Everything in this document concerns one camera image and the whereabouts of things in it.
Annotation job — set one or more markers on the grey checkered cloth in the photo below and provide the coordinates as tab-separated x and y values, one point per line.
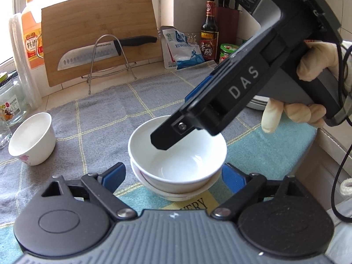
96	121

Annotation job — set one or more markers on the white and blue salt bag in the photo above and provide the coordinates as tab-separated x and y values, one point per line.
187	57

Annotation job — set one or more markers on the glass jar with label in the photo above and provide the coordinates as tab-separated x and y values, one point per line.
11	110

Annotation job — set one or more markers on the white ceramic bowl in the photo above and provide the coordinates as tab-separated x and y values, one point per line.
178	170
176	196

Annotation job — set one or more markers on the light blue towel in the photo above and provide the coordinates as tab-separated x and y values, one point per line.
261	156

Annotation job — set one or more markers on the person's right hand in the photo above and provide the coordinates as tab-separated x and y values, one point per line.
316	57

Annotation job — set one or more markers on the green lid sauce jar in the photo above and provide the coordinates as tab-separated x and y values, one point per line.
227	53

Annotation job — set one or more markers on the stack of clear plastic cups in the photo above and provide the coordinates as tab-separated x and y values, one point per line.
22	68

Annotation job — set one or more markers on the dark vinegar bottle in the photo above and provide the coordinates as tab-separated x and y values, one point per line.
209	44

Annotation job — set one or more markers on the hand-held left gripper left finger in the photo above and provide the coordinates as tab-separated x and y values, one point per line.
114	176

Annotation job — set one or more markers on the orange cooking oil bottle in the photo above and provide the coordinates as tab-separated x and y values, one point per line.
33	46

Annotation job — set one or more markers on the dark red knife block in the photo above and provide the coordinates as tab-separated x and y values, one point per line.
228	27

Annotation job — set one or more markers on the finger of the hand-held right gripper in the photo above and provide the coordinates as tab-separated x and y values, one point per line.
170	136
198	89

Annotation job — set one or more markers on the white bowl pink flower print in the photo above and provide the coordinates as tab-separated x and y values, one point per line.
30	134

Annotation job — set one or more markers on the bamboo cutting board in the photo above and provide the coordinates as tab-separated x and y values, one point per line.
96	19

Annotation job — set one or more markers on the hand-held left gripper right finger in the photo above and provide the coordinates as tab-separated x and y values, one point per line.
233	177

